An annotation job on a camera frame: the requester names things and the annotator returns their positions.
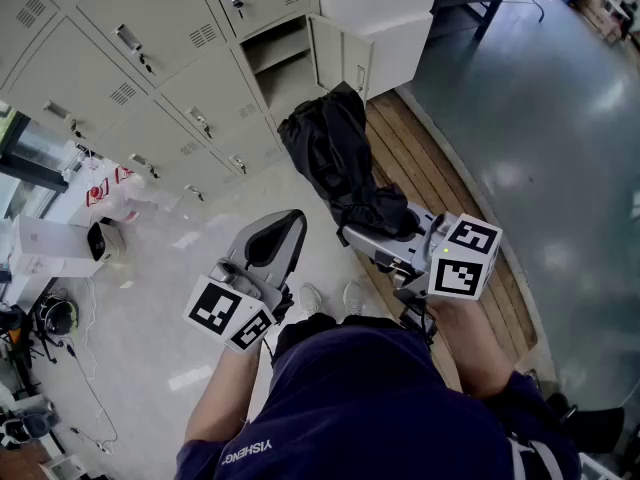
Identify white device with black face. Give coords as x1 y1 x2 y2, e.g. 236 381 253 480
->
87 221 126 262

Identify black helmet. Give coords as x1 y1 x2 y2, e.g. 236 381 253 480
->
37 292 80 337

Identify grey metal locker cabinet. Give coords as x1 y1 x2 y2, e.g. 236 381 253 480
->
0 0 375 204

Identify black trousers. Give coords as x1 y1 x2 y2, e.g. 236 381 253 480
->
274 312 401 364

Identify black window frame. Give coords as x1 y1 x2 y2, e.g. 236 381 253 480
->
0 100 69 222

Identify person's right forearm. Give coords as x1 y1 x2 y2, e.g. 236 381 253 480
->
429 295 516 399

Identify black tripod stand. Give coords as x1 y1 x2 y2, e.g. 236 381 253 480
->
0 302 56 399

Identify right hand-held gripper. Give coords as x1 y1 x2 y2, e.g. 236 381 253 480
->
342 205 503 300

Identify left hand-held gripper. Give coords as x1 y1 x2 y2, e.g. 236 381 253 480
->
182 209 307 353

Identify person's white shoe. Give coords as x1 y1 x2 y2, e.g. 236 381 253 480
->
298 282 325 317
342 280 366 316

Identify grey backpack strap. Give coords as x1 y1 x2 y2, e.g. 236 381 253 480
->
507 435 559 480

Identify small black screen device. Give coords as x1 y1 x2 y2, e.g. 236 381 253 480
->
393 287 439 344

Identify white cardboard box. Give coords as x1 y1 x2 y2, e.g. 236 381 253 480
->
9 215 104 279

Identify clear plastic bag red print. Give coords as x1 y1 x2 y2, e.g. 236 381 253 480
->
84 162 151 224

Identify person's left forearm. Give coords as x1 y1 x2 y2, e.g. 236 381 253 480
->
183 340 274 444

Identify person's left white shoe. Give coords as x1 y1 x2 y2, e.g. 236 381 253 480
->
298 282 325 317

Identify thin white floor cable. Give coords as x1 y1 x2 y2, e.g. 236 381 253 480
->
64 277 119 454

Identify navy blue shirt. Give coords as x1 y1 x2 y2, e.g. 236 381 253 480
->
174 325 584 480

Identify wooden plank platform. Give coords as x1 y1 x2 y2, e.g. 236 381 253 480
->
359 90 539 394

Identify person's right white shoe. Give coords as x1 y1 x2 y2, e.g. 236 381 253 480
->
342 280 366 316

